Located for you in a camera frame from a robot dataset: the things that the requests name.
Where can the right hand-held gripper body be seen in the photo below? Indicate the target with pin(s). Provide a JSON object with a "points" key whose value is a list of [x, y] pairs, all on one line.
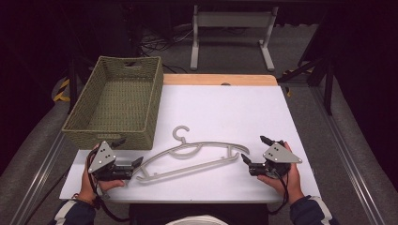
{"points": [[278, 154]]}

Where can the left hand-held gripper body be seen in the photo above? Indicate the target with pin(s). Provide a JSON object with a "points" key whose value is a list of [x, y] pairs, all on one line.
{"points": [[102, 156]]}

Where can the green woven basket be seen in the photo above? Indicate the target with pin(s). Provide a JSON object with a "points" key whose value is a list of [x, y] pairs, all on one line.
{"points": [[125, 93]]}

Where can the grey plastic clothes hanger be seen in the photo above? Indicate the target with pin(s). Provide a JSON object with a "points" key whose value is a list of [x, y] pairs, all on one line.
{"points": [[194, 168]]}

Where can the person's left hand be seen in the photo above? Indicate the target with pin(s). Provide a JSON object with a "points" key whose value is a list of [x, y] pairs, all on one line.
{"points": [[87, 184]]}

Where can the person's right hand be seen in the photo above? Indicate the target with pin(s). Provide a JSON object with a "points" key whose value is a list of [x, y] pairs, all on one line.
{"points": [[293, 182]]}

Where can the white table board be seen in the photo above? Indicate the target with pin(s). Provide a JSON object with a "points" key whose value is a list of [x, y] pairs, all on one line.
{"points": [[219, 109]]}

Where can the black metal stand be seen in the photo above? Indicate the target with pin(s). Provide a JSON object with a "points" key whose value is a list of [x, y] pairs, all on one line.
{"points": [[327, 84], [73, 84]]}

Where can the yellow black floor tape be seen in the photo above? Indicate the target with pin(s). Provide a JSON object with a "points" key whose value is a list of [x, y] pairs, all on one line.
{"points": [[62, 90]]}

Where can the person's white garment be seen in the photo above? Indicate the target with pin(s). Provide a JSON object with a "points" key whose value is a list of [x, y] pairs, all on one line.
{"points": [[197, 220]]}

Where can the aluminium floor rail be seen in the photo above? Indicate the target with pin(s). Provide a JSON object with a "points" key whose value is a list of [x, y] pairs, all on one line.
{"points": [[37, 181], [350, 162]]}

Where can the white metal table frame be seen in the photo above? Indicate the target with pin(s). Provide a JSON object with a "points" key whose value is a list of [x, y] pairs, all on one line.
{"points": [[231, 19]]}

